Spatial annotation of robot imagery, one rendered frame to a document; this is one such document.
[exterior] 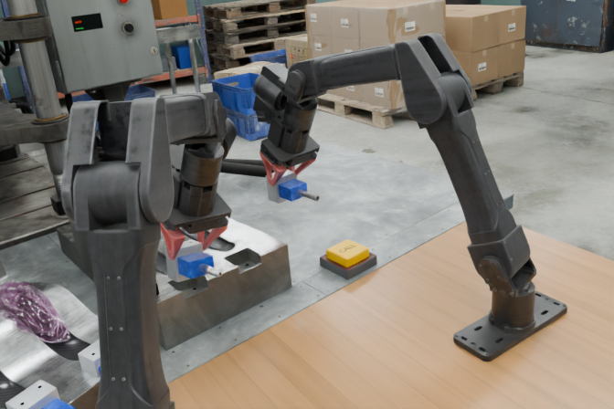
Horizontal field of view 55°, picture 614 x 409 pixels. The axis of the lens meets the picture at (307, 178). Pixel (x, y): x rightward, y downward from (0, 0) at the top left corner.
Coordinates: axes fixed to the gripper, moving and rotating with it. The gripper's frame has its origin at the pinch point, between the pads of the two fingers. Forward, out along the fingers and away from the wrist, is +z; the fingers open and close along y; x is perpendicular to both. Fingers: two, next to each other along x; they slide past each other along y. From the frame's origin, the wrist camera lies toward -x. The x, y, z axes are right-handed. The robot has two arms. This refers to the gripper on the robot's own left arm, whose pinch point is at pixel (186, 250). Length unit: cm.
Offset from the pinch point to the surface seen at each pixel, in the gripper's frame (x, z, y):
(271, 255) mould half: 3.1, 3.3, -15.6
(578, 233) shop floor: -19, 75, -230
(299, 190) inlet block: -7.6, -0.8, -28.3
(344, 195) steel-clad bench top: -19, 14, -55
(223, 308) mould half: 5.8, 9.8, -5.4
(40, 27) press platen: -77, -6, 0
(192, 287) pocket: 0.6, 8.3, -2.0
